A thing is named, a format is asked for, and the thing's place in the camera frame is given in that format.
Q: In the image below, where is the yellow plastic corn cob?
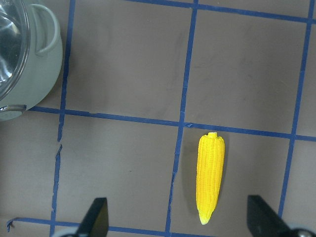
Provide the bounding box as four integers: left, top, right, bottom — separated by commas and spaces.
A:
196, 132, 225, 225

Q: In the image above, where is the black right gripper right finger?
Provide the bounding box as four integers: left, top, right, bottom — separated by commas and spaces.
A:
247, 195, 291, 237

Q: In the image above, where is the glass pot lid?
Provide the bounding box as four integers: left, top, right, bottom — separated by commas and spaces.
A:
0, 0, 30, 99

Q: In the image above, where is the brown paper table mat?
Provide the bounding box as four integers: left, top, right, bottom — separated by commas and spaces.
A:
0, 0, 316, 237

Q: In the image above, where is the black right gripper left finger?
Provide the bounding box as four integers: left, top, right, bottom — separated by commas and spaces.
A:
77, 197, 109, 235

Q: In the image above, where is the pale green electric pot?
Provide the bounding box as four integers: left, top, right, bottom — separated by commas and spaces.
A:
0, 0, 63, 121

